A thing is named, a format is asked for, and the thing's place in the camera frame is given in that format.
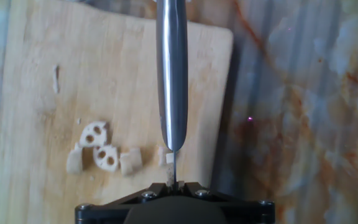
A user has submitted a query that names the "wooden cutting board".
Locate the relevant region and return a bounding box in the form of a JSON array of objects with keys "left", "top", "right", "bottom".
[{"left": 0, "top": 0, "right": 234, "bottom": 224}]

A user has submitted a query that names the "orange marble pattern mat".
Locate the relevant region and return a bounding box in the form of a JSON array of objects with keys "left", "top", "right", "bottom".
[{"left": 0, "top": 0, "right": 358, "bottom": 224}]

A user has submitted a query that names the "thin pale peel sliver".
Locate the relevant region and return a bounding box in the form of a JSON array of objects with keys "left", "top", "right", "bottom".
[{"left": 52, "top": 63, "right": 61, "bottom": 95}]

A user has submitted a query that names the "steel kitchen cleaver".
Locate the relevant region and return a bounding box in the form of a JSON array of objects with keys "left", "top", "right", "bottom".
[{"left": 155, "top": 0, "right": 189, "bottom": 190}]

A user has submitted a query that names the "thick lotus root slice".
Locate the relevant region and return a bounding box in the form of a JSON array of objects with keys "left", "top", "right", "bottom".
[{"left": 119, "top": 147, "right": 144, "bottom": 177}]

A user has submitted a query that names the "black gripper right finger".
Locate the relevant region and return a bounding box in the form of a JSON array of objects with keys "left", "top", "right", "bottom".
[{"left": 176, "top": 182, "right": 275, "bottom": 218}]

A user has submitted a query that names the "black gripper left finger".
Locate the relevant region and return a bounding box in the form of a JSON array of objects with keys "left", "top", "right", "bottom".
[{"left": 75, "top": 182, "right": 174, "bottom": 218}]

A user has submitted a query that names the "peeled lotus root piece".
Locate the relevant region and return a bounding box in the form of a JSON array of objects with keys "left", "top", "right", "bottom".
[{"left": 157, "top": 145, "right": 176, "bottom": 187}]

